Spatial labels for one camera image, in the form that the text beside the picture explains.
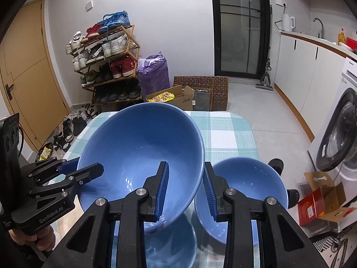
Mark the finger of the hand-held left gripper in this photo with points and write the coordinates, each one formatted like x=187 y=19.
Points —
x=89 y=171
x=68 y=167

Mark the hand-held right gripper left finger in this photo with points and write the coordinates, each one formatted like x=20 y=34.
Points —
x=163 y=192

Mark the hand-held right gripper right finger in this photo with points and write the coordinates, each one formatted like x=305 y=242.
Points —
x=209 y=192

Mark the small dark blue bowl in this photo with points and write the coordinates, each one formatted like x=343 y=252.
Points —
x=245 y=189

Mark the medium blue bowl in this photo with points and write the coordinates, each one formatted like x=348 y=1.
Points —
x=134 y=142

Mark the large light blue bowl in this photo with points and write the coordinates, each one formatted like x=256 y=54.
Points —
x=170 y=245

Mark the person's left forearm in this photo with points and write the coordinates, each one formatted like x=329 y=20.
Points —
x=14 y=254

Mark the person's left hand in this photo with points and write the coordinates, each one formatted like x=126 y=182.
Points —
x=47 y=240

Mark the yellow green snack bag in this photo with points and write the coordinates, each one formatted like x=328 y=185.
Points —
x=44 y=153

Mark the pile of dark shoes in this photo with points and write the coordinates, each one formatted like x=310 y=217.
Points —
x=67 y=131

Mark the teal checked tablecloth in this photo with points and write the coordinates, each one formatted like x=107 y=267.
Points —
x=223 y=134

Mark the grey mat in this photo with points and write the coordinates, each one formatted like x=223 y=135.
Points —
x=202 y=100

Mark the yellow snack packet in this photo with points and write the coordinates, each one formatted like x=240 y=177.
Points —
x=163 y=97

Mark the open cardboard box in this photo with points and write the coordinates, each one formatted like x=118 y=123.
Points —
x=185 y=97

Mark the brown circle-patterned doormat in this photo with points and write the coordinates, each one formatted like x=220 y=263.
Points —
x=220 y=95

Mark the red and brown cardboard box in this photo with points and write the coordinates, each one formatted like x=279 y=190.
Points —
x=309 y=209

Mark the wooden door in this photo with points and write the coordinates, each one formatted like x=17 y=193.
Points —
x=30 y=61

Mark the purple plastic bag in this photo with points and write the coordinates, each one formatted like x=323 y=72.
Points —
x=154 y=75

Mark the wooden shoe rack with shoes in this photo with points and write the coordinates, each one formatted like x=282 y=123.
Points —
x=114 y=46

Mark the black and white patterned rug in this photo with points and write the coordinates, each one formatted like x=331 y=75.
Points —
x=334 y=245

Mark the white kitchen cabinet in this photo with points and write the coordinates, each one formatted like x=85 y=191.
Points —
x=301 y=75

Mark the black framed glass door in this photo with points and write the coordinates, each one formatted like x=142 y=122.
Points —
x=239 y=33

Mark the white washing machine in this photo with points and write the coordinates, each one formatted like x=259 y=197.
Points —
x=345 y=103

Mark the white electric kettle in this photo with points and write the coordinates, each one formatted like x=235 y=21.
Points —
x=287 y=23

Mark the metal faucet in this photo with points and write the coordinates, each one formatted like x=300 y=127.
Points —
x=322 y=32

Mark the yellow bottle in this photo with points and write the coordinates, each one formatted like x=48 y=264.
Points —
x=341 y=36

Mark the red container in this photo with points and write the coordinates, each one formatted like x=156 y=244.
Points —
x=351 y=43

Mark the white wall switch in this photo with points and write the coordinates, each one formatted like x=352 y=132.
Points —
x=89 y=5

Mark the white wall socket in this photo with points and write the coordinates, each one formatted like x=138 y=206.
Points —
x=281 y=2

